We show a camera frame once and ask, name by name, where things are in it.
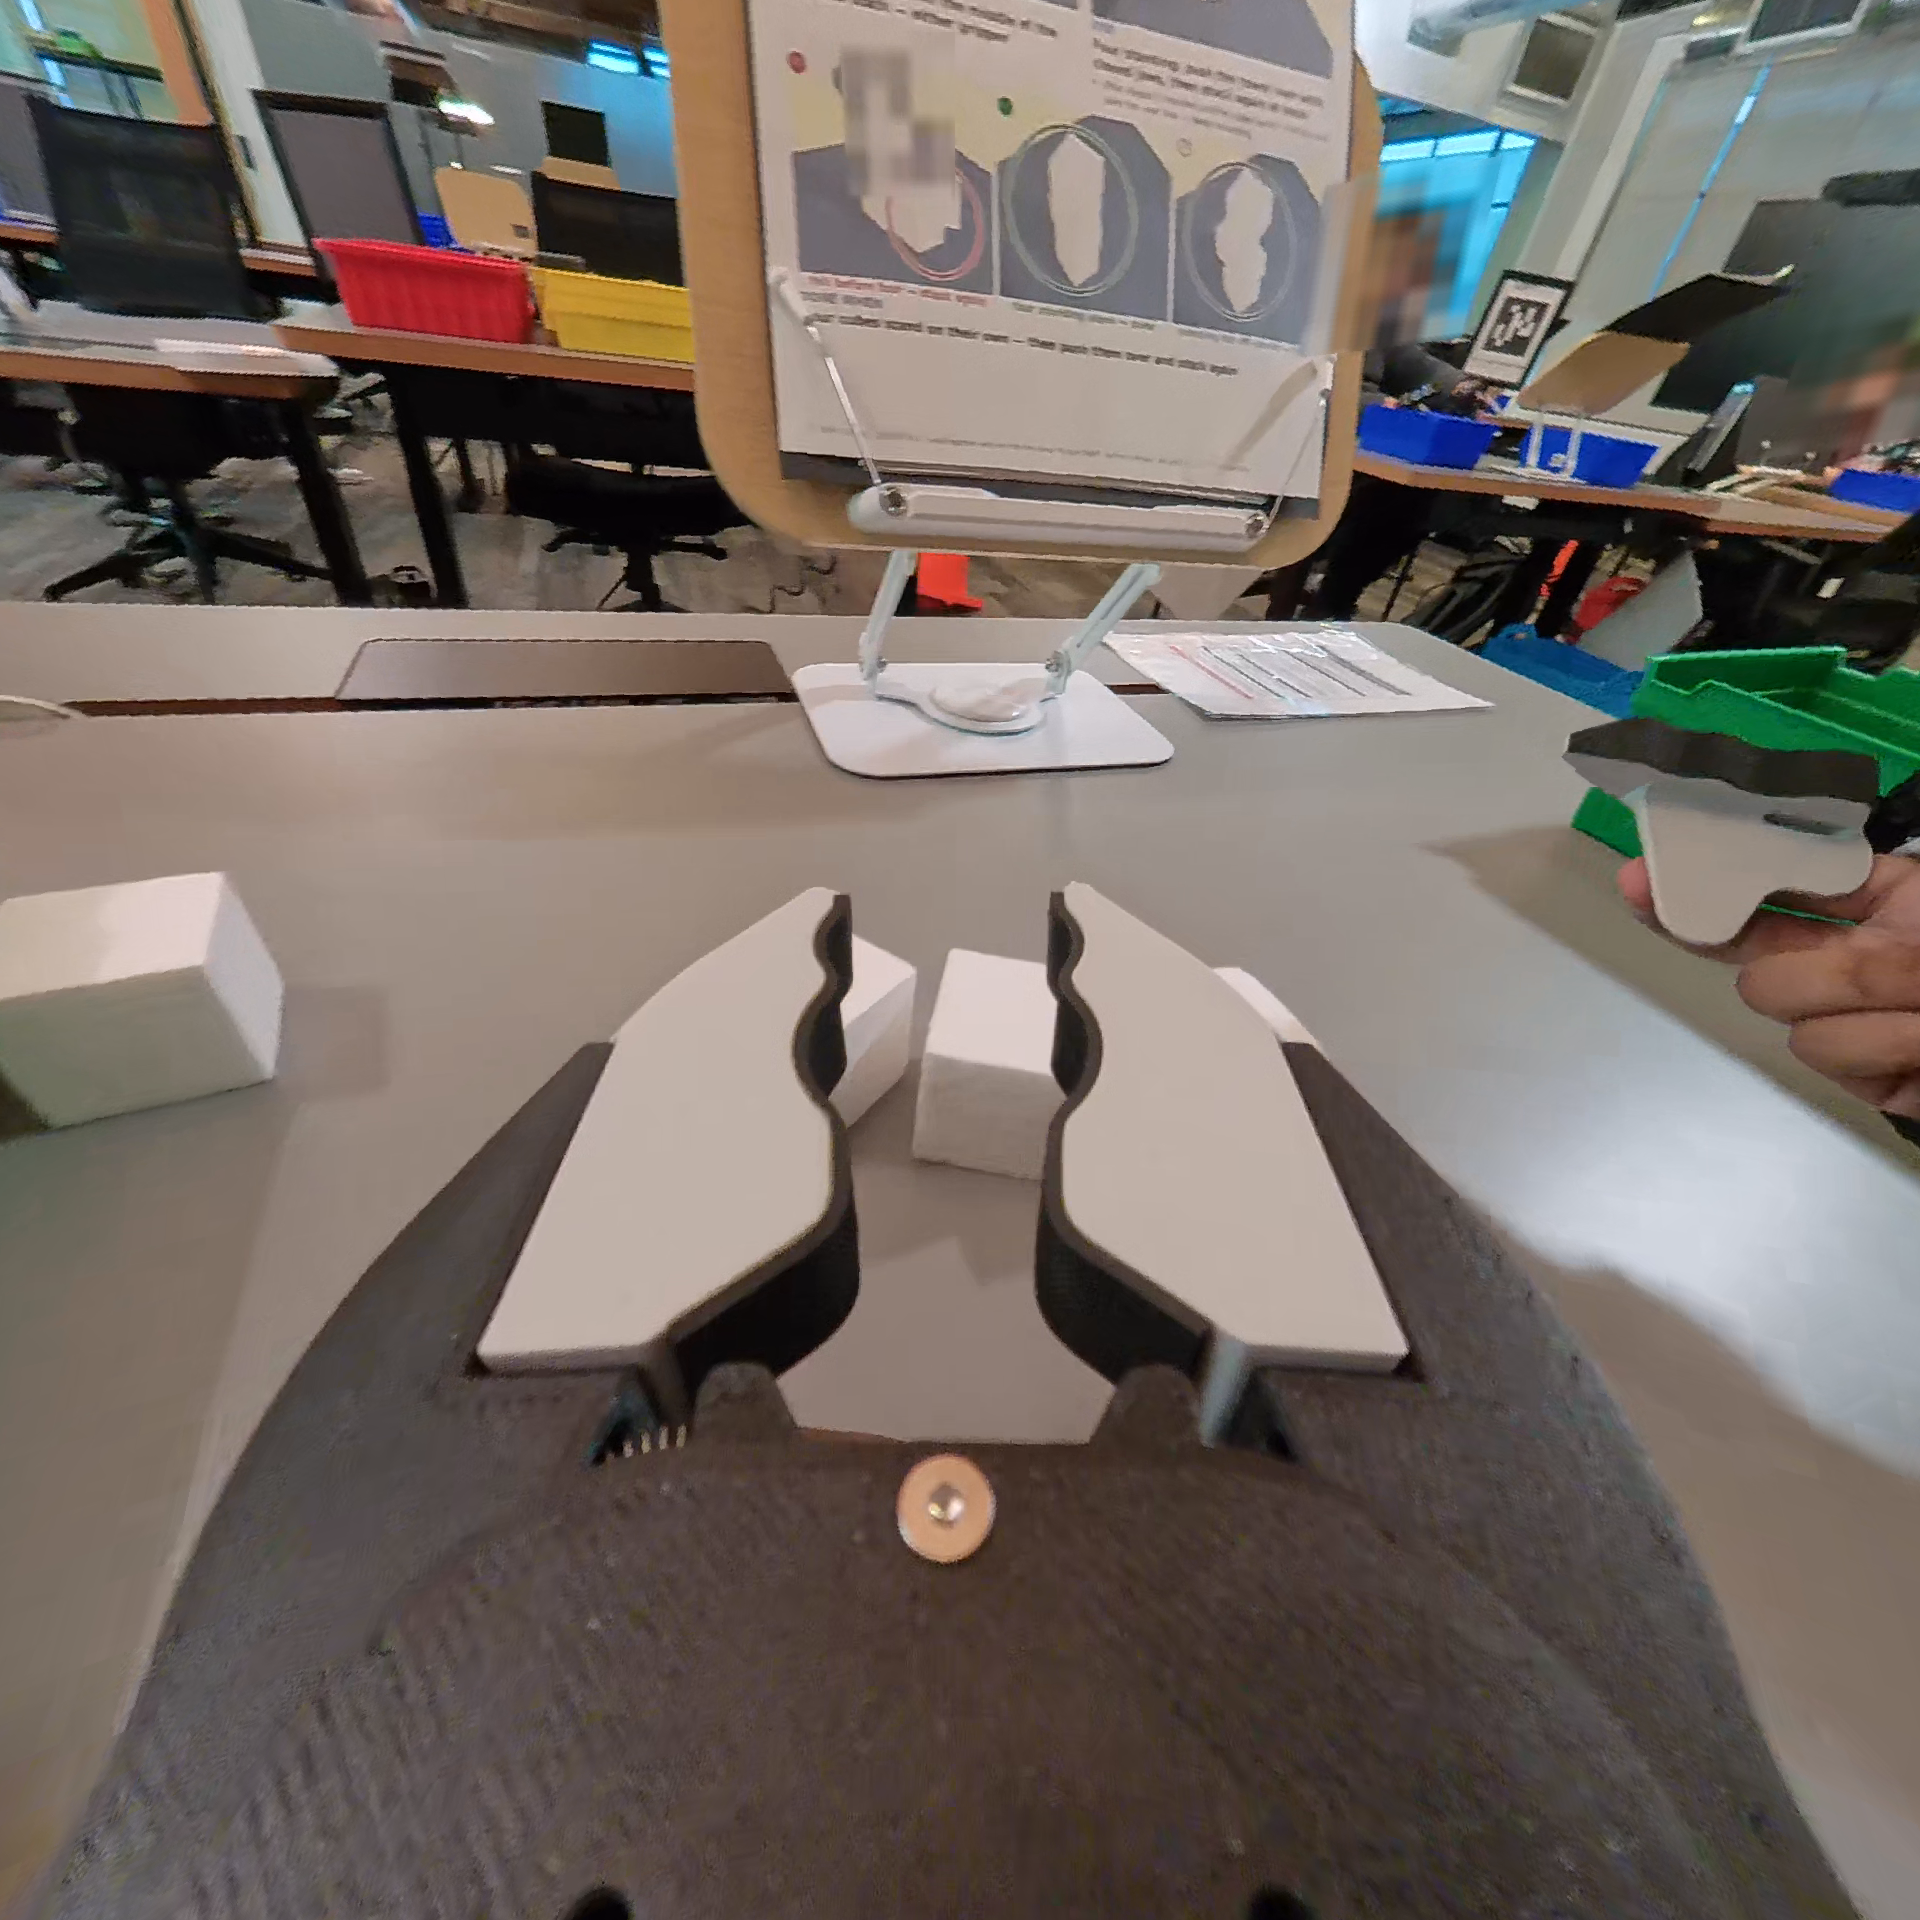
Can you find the orange traffic cone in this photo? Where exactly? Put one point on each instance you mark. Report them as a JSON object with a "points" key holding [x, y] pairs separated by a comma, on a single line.
{"points": [[949, 588]]}

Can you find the dark screen on stand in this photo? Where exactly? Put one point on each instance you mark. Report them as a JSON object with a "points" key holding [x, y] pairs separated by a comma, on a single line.
{"points": [[339, 165]]}

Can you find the black office chair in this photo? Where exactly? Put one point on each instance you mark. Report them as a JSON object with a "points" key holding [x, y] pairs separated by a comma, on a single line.
{"points": [[152, 211], [598, 227]]}

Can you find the white foam board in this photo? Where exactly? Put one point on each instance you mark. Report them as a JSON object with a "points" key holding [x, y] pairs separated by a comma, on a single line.
{"points": [[1644, 616]]}

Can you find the wooden desk with black legs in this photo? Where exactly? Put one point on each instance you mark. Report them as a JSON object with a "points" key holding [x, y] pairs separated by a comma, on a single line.
{"points": [[495, 357], [1574, 504], [152, 368]]}

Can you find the printed instruction sheet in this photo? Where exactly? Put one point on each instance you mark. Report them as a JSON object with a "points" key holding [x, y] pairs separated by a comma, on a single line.
{"points": [[1050, 389]]}

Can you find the yellow plastic bin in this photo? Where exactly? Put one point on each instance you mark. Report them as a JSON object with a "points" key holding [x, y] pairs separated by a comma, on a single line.
{"points": [[615, 314]]}

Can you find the white foam cube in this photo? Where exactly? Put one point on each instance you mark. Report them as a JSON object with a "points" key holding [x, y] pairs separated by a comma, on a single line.
{"points": [[983, 1079], [119, 990], [1261, 1003], [876, 1021]]}

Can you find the blue plastic bin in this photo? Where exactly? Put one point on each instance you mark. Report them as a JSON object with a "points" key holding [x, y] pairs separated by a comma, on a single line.
{"points": [[1424, 437], [1875, 490], [1613, 459], [1560, 675]]}

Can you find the red plastic bin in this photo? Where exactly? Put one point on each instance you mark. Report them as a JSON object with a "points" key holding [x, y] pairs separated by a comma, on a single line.
{"points": [[430, 293]]}

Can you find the green plastic bin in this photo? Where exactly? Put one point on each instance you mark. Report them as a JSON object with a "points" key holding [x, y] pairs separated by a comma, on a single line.
{"points": [[1741, 698]]}

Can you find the person's right hand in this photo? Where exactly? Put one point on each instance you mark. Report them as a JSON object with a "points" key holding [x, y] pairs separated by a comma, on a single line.
{"points": [[1859, 990]]}

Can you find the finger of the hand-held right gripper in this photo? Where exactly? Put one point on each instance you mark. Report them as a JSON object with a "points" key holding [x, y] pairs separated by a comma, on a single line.
{"points": [[1709, 870], [1609, 768]]}

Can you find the ceiling air vent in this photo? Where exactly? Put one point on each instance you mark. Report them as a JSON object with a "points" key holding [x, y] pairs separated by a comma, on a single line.
{"points": [[1808, 16], [1552, 61]]}

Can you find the black webcam bar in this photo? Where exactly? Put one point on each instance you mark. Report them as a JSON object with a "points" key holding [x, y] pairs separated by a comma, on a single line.
{"points": [[1875, 190]]}

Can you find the laminated paper sheet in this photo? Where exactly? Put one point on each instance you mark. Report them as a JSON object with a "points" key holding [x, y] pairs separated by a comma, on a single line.
{"points": [[1290, 675]]}

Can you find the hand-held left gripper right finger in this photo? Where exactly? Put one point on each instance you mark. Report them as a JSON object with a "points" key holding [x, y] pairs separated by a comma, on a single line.
{"points": [[1217, 1170]]}

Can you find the black and white marker sign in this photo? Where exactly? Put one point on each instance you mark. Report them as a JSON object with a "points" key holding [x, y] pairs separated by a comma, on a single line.
{"points": [[1520, 327]]}

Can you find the black monitor screen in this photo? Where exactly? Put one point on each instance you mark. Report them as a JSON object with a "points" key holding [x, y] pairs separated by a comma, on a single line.
{"points": [[1831, 255]]}

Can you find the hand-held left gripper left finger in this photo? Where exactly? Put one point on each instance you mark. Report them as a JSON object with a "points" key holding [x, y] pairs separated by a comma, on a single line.
{"points": [[662, 1170]]}

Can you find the instruction sheet on stand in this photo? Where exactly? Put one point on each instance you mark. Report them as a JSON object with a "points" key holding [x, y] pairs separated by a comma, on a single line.
{"points": [[720, 378]]}

